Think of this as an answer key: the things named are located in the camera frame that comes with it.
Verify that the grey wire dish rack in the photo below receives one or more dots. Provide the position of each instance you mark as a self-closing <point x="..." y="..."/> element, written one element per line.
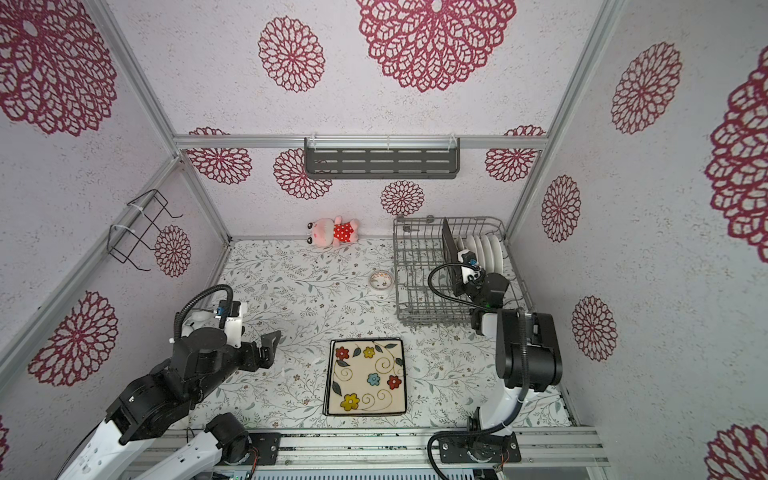
<point x="444" y="266"/>

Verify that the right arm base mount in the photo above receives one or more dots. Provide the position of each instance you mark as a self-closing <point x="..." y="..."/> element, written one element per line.
<point x="473" y="448"/>

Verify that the black square plate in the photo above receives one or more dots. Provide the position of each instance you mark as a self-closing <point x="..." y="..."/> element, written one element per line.
<point x="451" y="256"/>
<point x="369" y="378"/>

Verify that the grey wall shelf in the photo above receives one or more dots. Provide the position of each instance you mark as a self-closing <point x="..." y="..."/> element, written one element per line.
<point x="386" y="160"/>

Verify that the round white plate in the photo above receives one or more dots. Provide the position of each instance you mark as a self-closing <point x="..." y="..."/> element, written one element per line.
<point x="488" y="254"/>
<point x="473" y="245"/>
<point x="497" y="252"/>
<point x="480" y="252"/>

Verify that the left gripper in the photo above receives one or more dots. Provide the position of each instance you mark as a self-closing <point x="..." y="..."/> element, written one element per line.
<point x="268" y="350"/>

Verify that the white alarm clock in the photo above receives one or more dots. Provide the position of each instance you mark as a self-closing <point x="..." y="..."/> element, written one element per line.
<point x="196" y="319"/>

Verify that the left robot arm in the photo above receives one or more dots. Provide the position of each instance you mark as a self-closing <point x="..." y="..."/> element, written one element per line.
<point x="201" y="360"/>

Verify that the tape roll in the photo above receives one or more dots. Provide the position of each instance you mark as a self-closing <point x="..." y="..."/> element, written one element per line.
<point x="381" y="280"/>

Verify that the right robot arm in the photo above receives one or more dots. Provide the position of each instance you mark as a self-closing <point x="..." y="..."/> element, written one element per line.
<point x="527" y="356"/>

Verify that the pink plush toy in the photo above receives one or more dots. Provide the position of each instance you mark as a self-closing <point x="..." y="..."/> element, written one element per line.
<point x="332" y="232"/>

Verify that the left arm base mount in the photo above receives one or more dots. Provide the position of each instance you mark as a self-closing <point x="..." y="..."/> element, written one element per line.
<point x="263" y="448"/>

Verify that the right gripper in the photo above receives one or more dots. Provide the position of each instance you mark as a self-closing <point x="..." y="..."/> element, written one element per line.
<point x="483" y="279"/>

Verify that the black wire wall rack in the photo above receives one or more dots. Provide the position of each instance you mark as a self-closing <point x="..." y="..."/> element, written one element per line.
<point x="127" y="236"/>

